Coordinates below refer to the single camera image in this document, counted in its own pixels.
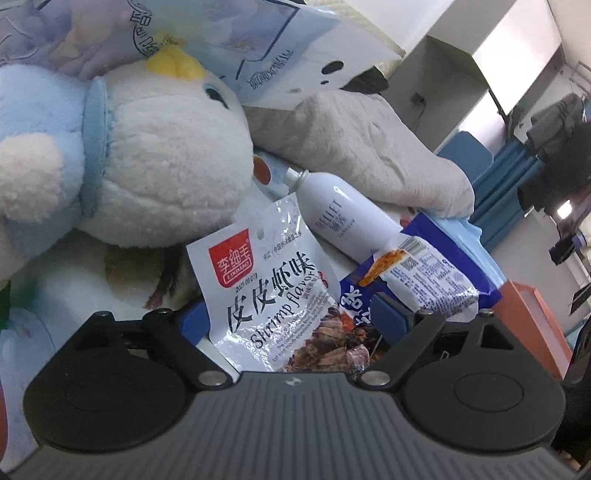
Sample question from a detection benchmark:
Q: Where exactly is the silver shrimp flavor packet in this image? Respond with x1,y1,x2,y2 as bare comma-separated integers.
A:
187,193,343,374

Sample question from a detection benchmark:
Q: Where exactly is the hanging grey garment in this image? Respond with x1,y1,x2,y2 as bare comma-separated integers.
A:
526,92,585,158

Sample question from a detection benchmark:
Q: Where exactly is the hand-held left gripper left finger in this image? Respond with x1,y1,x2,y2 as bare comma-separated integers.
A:
69,299,232,390

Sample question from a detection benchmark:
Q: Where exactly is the white shelf unit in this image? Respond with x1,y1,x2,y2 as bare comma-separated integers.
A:
383,0,567,154

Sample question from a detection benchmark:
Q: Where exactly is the white spray bottle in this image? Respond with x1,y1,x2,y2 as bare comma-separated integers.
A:
283,168,405,265

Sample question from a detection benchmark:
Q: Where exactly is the grey duvet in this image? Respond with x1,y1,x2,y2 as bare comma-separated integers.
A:
244,89,476,219

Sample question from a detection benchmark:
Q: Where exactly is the blue curtain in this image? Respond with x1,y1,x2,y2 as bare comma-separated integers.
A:
470,138,553,253

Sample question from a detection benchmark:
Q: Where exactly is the deep pink box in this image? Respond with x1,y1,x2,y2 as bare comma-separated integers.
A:
501,280,574,382

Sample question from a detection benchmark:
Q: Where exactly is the dark blue snack packet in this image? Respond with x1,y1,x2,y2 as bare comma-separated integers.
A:
339,274,376,329

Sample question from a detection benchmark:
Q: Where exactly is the blue chair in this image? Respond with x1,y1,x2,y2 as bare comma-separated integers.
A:
436,131,495,188

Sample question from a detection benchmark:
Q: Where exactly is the black clothing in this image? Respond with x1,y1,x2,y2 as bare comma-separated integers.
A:
341,64,389,93

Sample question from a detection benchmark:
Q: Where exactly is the blue white snack packet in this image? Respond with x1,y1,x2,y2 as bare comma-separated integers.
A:
357,221,503,325

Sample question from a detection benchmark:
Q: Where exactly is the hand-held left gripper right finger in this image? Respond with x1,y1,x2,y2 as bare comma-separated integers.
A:
358,292,516,389

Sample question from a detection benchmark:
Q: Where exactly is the hanging black garment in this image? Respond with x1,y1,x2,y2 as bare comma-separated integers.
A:
516,128,591,223

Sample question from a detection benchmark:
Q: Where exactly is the light blue printed bag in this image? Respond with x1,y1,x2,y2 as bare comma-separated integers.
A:
0,0,403,112

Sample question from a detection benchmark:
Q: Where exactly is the blue white plush toy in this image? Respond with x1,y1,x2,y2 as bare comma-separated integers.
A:
0,45,256,283

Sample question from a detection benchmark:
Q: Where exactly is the food printed bedsheet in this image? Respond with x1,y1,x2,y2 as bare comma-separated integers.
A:
0,156,507,463

